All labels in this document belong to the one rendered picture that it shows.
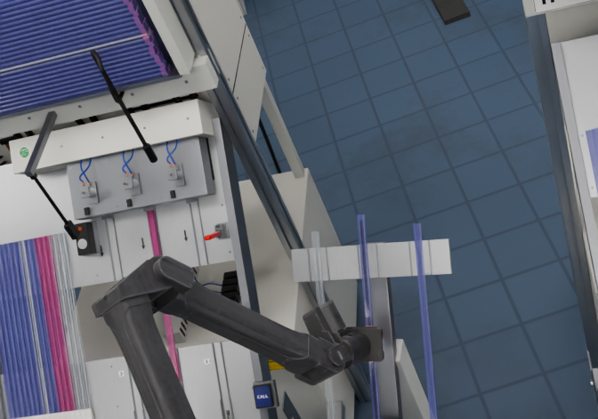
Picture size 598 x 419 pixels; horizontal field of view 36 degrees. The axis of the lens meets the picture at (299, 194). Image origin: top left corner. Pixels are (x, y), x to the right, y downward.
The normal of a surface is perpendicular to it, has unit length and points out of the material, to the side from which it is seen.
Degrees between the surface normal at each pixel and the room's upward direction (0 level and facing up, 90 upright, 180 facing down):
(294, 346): 53
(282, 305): 0
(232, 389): 44
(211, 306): 61
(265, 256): 0
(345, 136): 0
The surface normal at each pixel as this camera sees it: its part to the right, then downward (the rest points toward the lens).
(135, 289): 0.67, -0.47
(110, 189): -0.27, -0.02
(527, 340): -0.31, -0.70
